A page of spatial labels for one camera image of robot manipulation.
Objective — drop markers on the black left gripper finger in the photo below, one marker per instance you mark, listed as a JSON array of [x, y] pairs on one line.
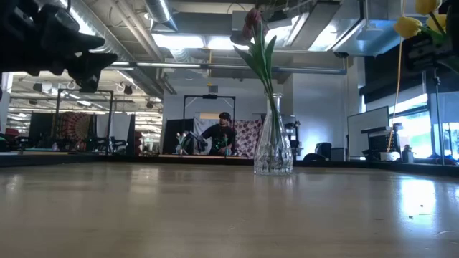
[[89, 85], [89, 62]]

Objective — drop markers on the dark red tulip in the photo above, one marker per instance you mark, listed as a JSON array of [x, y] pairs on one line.
[[239, 37]]

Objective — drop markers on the red tulip with large leaves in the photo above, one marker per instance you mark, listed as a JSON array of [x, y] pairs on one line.
[[263, 59]]

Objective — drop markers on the clear cut glass vase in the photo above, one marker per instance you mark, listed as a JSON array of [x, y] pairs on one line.
[[273, 157]]

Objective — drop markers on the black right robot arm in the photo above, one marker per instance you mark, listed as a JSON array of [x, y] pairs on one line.
[[453, 18]]

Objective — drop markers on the red mandala tapestry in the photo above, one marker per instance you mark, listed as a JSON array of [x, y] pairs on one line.
[[73, 125]]

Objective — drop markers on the black pole stand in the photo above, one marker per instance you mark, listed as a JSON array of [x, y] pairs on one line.
[[438, 118]]

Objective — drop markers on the black panel screen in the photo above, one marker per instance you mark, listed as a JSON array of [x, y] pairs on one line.
[[170, 132]]

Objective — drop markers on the whiteboard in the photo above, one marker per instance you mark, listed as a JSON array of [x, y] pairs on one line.
[[367, 132]]

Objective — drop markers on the black equipment shelf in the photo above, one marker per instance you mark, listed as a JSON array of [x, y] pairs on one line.
[[380, 141]]

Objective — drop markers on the small grey bottle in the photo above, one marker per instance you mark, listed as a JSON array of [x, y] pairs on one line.
[[407, 156]]

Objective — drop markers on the white floral cloth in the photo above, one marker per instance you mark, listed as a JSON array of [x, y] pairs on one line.
[[199, 125]]

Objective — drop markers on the bright ceiling light panel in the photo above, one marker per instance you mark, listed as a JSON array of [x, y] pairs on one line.
[[215, 43]]

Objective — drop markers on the grey waste bin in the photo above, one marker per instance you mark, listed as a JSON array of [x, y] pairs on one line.
[[338, 154]]

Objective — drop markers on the grey horizontal ceiling pipe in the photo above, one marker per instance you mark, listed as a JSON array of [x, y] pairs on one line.
[[222, 67]]

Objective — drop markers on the black office chair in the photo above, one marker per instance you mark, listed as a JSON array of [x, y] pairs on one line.
[[322, 150]]

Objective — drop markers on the person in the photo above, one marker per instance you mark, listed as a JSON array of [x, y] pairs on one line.
[[220, 136]]

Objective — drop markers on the black machine on counter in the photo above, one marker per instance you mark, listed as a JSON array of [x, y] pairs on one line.
[[294, 134]]

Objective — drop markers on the grey ceiling box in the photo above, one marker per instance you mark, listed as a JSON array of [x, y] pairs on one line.
[[237, 19]]

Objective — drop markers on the pink patterned cloth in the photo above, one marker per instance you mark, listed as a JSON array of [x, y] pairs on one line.
[[247, 136]]

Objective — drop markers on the black metal frame rig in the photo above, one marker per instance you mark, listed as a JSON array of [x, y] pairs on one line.
[[105, 91], [209, 96]]

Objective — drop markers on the large silver spiral duct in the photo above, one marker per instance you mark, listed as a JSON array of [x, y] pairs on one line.
[[118, 46]]

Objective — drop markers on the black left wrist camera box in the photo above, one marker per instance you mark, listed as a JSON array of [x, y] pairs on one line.
[[59, 19]]

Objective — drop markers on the small silver spiral duct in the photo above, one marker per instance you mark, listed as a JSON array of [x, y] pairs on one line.
[[157, 10]]

